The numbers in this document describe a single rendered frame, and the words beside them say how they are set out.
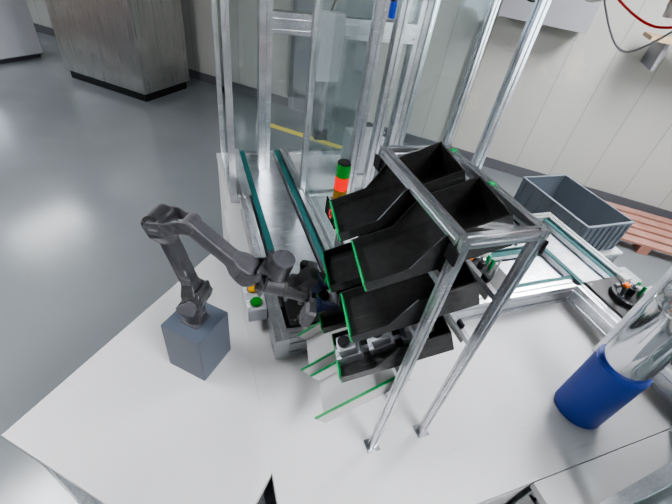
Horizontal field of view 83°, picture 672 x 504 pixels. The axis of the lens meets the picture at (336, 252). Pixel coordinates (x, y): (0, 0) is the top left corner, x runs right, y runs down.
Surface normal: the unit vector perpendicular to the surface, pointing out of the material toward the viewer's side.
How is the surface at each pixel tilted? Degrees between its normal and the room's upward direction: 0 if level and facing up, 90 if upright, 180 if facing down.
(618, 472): 0
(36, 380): 0
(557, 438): 0
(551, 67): 90
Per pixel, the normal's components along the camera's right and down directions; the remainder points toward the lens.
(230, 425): 0.13, -0.76
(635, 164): -0.40, 0.55
